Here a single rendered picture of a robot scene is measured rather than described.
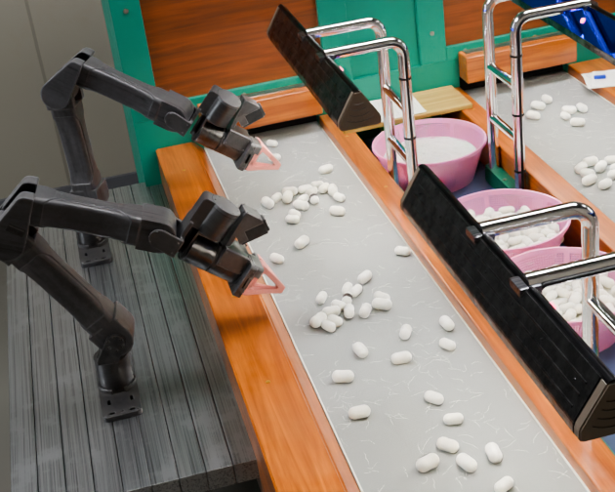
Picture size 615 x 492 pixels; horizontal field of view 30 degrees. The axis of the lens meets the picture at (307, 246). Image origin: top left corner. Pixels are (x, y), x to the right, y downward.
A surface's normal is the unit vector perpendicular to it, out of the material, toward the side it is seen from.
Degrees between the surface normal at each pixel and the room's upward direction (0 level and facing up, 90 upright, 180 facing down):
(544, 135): 0
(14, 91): 90
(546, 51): 90
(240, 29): 90
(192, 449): 0
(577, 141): 0
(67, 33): 90
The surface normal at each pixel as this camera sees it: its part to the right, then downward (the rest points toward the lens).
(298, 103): 0.24, 0.44
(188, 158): -0.12, -0.88
